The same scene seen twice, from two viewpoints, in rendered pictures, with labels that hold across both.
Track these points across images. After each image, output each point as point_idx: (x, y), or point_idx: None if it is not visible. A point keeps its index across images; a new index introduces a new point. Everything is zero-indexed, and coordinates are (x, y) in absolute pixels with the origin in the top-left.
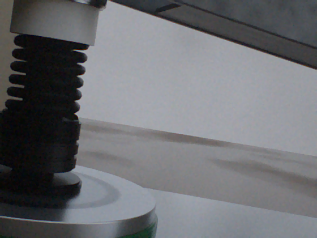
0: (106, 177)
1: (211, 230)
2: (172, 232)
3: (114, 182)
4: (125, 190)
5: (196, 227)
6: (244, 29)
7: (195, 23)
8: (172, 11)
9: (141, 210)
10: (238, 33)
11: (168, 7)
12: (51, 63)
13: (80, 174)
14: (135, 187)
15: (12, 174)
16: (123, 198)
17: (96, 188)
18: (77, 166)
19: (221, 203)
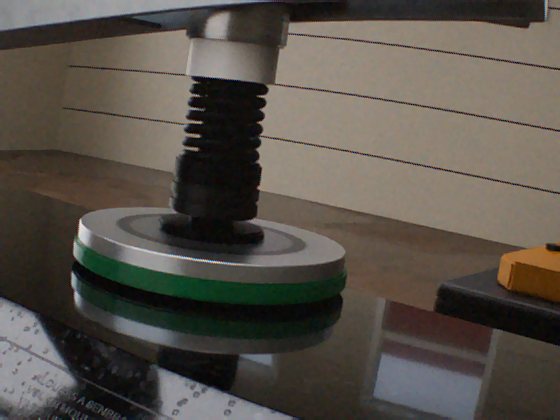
0: (101, 223)
1: (21, 235)
2: (69, 242)
3: (105, 220)
4: (117, 215)
5: (30, 239)
6: (93, 33)
7: (86, 25)
8: (129, 24)
9: (147, 208)
10: (68, 31)
11: (134, 21)
12: None
13: (129, 229)
14: (95, 215)
15: (237, 224)
16: (140, 213)
17: (146, 220)
18: (104, 235)
19: None
